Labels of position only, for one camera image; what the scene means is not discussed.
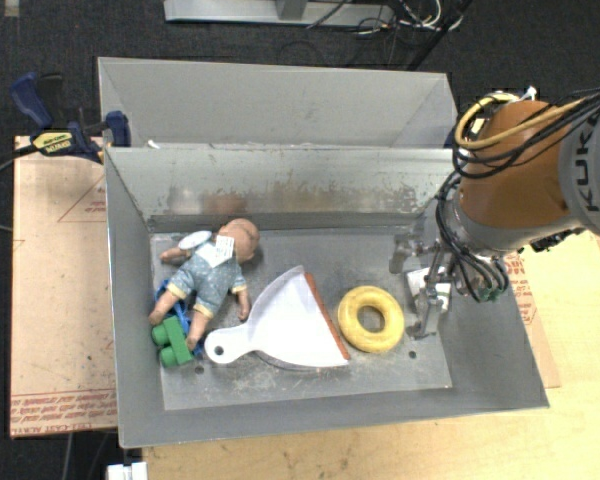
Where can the green plastic toy block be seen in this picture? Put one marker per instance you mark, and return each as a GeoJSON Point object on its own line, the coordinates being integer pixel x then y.
{"type": "Point", "coordinates": [172, 340]}

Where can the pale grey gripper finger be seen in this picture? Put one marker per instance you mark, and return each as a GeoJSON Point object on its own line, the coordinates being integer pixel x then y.
{"type": "Point", "coordinates": [429, 315]}
{"type": "Point", "coordinates": [409, 250]}

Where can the blue plastic toy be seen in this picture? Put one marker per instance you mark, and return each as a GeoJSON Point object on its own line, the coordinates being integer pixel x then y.
{"type": "Point", "coordinates": [180, 313]}

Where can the baby doll in blue clothes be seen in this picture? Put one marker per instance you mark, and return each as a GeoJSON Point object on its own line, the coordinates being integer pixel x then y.
{"type": "Point", "coordinates": [212, 273]}

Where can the white dustpan with red-brown edge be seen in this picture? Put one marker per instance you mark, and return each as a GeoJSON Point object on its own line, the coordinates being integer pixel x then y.
{"type": "Point", "coordinates": [290, 318]}

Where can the grey metal bin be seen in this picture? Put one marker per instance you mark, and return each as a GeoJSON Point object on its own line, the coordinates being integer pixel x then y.
{"type": "Point", "coordinates": [300, 188]}

